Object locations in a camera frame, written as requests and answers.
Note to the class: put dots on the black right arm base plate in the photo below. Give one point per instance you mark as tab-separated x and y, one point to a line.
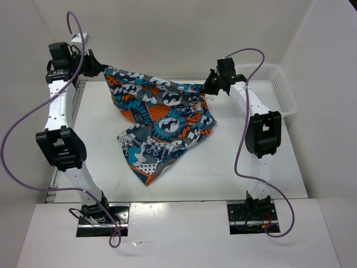
244	221

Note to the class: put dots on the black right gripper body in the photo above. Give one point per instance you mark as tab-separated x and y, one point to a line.
221	77

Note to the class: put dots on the colourful patterned shorts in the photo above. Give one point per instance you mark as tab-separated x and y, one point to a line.
168	117

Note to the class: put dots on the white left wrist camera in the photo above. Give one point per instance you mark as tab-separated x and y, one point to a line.
81	44

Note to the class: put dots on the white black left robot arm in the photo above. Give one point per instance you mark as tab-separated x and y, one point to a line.
59	143

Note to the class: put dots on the white plastic basket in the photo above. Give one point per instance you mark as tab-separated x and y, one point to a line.
268	90

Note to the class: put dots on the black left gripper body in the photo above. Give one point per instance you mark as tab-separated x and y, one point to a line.
81	66

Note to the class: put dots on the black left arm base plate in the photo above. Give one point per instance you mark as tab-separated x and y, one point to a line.
102	226

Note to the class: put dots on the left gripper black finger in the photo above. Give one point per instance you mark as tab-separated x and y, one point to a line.
94	65
92	73

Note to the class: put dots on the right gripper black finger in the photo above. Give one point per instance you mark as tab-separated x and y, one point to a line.
211	79
213	89

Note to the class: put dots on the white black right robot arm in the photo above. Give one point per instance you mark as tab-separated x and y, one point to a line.
261	134

